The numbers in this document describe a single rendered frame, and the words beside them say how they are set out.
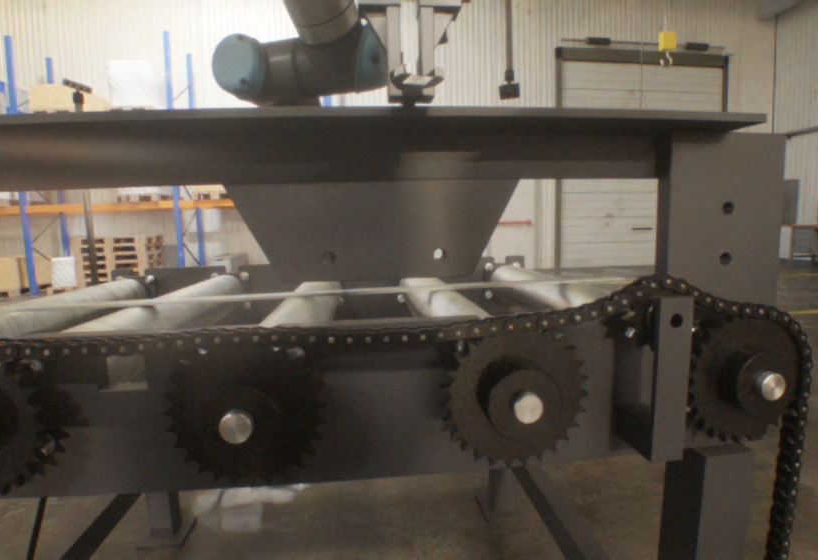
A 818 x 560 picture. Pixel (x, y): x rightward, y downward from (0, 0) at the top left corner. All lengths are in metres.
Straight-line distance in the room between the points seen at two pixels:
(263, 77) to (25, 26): 11.77
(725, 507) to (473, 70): 9.95
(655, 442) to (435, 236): 0.34
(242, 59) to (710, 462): 0.78
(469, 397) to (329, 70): 0.41
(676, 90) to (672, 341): 11.74
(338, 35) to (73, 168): 0.33
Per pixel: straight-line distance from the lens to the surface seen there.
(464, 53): 10.43
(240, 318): 1.52
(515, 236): 10.04
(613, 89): 11.37
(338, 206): 0.52
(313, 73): 0.59
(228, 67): 0.63
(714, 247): 0.67
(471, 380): 0.50
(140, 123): 0.52
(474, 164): 0.55
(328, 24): 0.55
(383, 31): 0.46
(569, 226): 10.51
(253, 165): 0.55
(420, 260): 0.52
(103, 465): 0.65
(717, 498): 0.75
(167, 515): 1.85
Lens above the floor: 1.05
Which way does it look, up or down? 7 degrees down
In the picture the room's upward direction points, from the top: 1 degrees counter-clockwise
